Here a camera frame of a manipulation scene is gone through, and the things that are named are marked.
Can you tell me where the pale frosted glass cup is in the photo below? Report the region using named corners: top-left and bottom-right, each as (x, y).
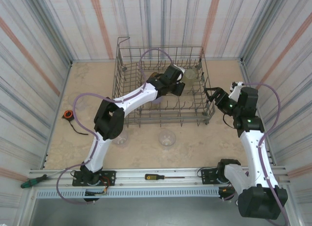
top-left (183, 68), bottom-right (197, 89)

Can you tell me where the clear faceted plastic cup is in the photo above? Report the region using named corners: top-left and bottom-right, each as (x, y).
top-left (158, 129), bottom-right (176, 148)
top-left (111, 130), bottom-right (129, 148)

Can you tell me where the black yellow screwdriver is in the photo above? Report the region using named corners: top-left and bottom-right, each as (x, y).
top-left (144, 173), bottom-right (194, 181)

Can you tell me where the black orange tape measure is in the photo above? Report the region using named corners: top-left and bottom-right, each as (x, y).
top-left (61, 110), bottom-right (89, 135)

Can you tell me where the grey wire dish rack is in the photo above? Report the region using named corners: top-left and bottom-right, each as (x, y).
top-left (111, 37), bottom-right (215, 129)

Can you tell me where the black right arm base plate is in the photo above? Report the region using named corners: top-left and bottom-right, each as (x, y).
top-left (200, 166), bottom-right (221, 185)

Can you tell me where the aluminium mounting rail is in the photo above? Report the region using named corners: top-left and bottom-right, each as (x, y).
top-left (28, 165), bottom-right (291, 187)

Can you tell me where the grey slotted cable duct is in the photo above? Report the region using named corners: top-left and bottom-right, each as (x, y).
top-left (36, 187), bottom-right (220, 199)

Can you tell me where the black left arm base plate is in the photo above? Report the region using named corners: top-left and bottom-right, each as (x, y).
top-left (72, 169), bottom-right (117, 187)

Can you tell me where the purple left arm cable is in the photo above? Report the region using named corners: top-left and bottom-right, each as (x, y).
top-left (56, 48), bottom-right (179, 205)

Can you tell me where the green handled screwdriver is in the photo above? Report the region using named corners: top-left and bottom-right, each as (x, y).
top-left (20, 174), bottom-right (51, 189)

